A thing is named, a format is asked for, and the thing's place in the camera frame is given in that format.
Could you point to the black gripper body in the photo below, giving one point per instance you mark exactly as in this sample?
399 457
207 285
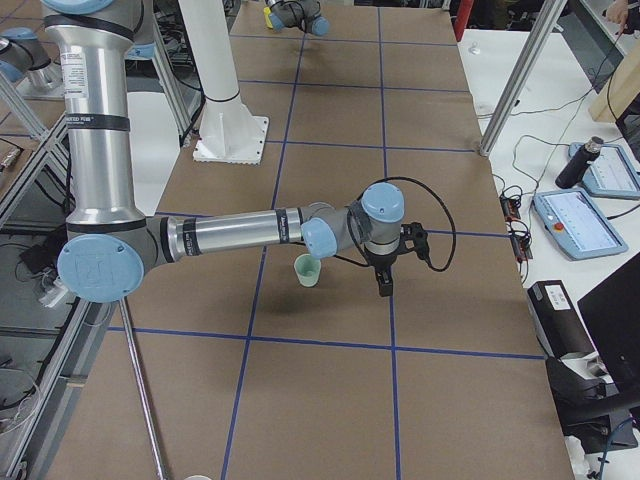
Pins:
380 263

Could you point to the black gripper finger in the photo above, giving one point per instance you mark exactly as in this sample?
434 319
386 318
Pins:
384 280

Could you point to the yellow cup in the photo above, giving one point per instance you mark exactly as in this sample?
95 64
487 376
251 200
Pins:
267 17

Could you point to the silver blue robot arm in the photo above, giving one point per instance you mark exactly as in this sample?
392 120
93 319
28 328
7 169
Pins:
305 15
122 157

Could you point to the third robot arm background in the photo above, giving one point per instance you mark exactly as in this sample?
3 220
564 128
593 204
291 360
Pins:
26 64

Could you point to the light green cup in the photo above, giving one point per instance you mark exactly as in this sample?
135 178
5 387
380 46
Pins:
307 269

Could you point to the small black circuit board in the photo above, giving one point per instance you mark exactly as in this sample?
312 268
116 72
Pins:
510 206

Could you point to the black box with label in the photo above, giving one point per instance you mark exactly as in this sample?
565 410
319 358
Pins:
558 326

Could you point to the blue teach pendant near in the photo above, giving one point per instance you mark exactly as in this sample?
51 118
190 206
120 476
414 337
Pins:
577 225

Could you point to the blue teach pendant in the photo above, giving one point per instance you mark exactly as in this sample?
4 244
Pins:
612 175
577 225

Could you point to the black monitor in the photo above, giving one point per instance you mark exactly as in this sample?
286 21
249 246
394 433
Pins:
610 312

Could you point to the black water bottle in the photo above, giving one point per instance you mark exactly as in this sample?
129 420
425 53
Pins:
583 158

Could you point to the blue teach pendant far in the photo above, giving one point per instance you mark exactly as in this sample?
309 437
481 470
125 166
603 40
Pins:
612 175

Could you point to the metal rod at table edge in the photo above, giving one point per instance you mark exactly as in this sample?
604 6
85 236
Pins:
156 450

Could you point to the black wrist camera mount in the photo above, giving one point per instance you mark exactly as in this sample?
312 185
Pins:
414 239

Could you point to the white pedestal column base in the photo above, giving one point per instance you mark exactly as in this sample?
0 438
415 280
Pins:
228 132

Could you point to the aluminium frame post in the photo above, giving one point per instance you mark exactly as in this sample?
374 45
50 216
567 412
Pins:
534 44

